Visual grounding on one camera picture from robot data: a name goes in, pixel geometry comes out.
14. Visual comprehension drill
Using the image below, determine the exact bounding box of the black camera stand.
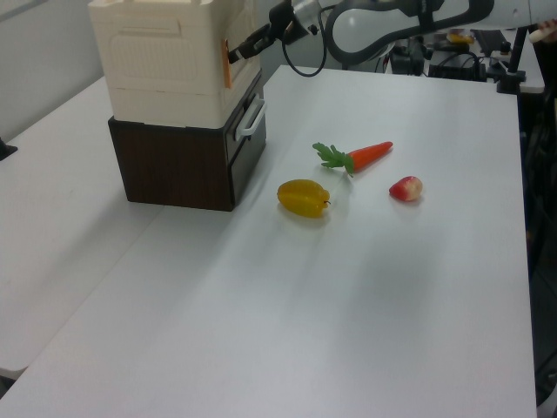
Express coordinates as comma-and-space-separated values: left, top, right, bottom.
495, 25, 530, 93

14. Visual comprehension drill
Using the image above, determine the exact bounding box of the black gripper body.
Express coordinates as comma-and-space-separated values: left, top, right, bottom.
266, 0, 306, 44

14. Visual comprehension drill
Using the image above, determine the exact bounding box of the dark brown drawer cabinet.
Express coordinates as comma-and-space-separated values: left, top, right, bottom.
107, 71, 268, 213

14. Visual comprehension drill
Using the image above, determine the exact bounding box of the white drawer handle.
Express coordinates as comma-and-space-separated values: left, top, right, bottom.
233, 98, 266, 141

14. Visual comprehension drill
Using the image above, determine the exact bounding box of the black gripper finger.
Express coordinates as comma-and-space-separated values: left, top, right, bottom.
237, 24, 272, 50
227, 37, 272, 64

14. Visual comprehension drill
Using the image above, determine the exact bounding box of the black table clamp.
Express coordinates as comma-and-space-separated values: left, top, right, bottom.
0, 137, 19, 162

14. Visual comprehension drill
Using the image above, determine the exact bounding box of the orange toy carrot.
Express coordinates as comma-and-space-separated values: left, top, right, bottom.
312, 140, 394, 179

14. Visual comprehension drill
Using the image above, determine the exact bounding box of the black electronics box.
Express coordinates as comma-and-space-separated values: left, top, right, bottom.
428, 51, 489, 82

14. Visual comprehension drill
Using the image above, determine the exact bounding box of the person's hand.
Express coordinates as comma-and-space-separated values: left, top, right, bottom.
529, 18, 557, 44

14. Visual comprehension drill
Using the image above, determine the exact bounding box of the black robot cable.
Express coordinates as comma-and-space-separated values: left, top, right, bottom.
281, 17, 328, 78

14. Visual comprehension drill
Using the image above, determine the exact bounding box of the yellow toy starfruit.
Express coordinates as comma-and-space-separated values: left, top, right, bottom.
277, 179, 332, 219

